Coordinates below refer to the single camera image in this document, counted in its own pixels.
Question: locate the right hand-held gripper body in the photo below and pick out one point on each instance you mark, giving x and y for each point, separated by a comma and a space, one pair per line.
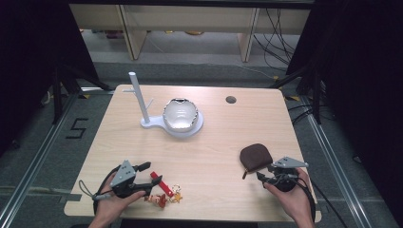
285, 175

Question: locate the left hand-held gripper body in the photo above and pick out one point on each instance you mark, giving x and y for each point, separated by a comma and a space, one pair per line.
122, 177

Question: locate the brown coin purse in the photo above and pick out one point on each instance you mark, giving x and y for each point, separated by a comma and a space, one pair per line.
255, 156

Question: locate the white pole stand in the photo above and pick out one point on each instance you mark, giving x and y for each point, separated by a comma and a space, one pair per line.
149, 122

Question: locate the person's right hand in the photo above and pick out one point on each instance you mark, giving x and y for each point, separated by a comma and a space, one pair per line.
296, 199

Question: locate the person's left hand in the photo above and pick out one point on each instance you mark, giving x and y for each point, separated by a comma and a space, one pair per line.
109, 205

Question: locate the black metal stand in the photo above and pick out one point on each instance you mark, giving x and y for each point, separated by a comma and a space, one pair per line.
63, 88
312, 91

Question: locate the black curtain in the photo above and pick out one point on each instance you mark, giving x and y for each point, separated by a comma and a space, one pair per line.
358, 79
34, 63

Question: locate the beige wooden desk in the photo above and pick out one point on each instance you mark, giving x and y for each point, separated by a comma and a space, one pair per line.
190, 19

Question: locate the aluminium floor rail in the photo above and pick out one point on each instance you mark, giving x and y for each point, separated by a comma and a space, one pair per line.
339, 171
34, 158

